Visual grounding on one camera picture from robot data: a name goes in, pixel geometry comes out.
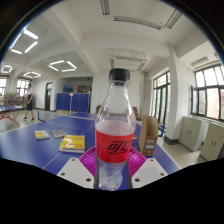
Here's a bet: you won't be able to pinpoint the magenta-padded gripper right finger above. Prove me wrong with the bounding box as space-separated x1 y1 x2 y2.
126 148 169 189

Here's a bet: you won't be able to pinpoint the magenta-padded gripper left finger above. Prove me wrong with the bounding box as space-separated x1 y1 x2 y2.
56 146 99 190

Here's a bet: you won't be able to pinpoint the clear red-labelled drink bottle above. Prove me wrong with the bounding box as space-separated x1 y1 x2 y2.
94 68 137 192

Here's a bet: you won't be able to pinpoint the brown cardboard box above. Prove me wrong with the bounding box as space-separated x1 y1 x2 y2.
138 115 159 157

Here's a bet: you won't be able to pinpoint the grey book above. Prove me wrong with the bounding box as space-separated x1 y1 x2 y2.
49 128 69 139

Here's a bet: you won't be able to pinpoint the small yellow and blue book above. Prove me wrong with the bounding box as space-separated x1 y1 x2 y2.
34 129 51 141

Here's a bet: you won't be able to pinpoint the beige two-door cabinet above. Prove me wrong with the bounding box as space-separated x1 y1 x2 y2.
199 122 224 162
178 115 203 153

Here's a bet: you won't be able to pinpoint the blue partition screens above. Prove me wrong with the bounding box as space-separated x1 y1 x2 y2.
55 92 91 113

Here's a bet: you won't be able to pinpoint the tall black-framed window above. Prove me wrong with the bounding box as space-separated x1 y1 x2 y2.
151 71 172 125

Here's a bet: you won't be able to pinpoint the dark wooden door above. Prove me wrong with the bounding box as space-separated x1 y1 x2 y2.
44 82 54 111

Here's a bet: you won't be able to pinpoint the person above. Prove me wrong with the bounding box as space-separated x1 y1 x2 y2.
23 83 36 122

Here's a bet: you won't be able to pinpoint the blue table with red legs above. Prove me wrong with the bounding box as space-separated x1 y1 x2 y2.
0 104 25 128

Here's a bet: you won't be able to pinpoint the wide black-framed window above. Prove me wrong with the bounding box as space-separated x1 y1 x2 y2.
190 64 224 122

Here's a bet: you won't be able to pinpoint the low bookshelf unit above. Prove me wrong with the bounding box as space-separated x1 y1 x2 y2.
3 92 19 107

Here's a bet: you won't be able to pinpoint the ceiling lights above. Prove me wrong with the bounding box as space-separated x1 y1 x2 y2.
0 28 78 79

